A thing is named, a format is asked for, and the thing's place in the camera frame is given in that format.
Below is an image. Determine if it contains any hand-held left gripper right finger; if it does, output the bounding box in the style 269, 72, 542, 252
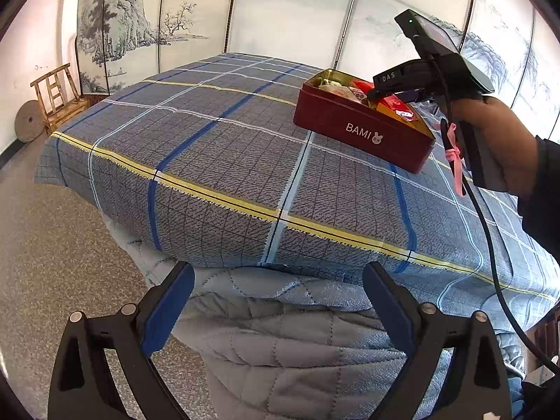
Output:
362, 261, 512, 420

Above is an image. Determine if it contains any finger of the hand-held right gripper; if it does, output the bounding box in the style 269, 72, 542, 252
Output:
366, 89, 427, 102

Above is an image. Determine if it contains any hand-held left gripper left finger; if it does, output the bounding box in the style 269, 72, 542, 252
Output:
47, 261, 196, 420

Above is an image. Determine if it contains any red snack packet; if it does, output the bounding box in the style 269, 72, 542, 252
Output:
378, 96, 418, 122

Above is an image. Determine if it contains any red tin box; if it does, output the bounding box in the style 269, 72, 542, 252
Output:
292, 69, 436, 175

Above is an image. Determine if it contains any person's right forearm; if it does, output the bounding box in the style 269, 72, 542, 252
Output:
516, 135, 560, 267

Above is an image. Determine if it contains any person's right hand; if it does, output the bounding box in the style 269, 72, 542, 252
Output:
448, 94, 543, 197

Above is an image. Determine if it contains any pink ribbon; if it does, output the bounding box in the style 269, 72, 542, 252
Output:
440, 118, 468, 197

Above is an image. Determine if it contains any grey quilted blanket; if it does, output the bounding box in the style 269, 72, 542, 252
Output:
98, 210, 560, 420

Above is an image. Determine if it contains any painted folding screen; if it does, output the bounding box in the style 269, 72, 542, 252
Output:
74, 0, 560, 145

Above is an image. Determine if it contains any blue plaid tablecloth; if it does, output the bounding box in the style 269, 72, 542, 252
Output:
34, 52, 560, 311

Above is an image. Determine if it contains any round stone disc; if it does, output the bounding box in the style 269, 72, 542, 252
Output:
14, 100, 41, 144

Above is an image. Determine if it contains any light wooden chair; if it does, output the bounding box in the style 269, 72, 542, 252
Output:
30, 63, 90, 134

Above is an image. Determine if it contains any black cable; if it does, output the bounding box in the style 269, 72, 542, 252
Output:
431, 52, 560, 375

